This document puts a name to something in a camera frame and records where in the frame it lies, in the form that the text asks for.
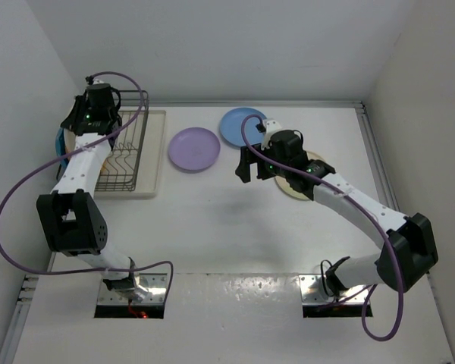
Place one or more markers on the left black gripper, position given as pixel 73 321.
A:
pixel 70 121

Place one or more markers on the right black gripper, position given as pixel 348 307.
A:
pixel 243 169

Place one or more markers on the cream plate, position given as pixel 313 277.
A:
pixel 69 141

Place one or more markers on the beige green leaf plate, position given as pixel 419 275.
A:
pixel 287 189

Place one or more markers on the teal polka dot plate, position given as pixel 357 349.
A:
pixel 60 148

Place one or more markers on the purple plate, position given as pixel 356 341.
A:
pixel 194 149

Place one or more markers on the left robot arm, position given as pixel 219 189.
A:
pixel 72 222

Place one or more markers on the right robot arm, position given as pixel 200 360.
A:
pixel 406 243

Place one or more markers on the blue plate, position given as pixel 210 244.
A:
pixel 230 126

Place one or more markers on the cream drip tray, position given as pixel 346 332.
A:
pixel 148 179

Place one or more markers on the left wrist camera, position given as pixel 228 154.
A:
pixel 91 80

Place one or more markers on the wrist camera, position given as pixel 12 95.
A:
pixel 91 80
pixel 268 127

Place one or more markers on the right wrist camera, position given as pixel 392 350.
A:
pixel 268 127

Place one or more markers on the grey wire dish rack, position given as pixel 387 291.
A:
pixel 120 170

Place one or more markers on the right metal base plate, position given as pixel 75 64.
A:
pixel 312 293

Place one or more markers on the metal base plate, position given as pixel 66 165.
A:
pixel 312 293
pixel 155 294

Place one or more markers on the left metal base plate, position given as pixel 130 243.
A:
pixel 155 294

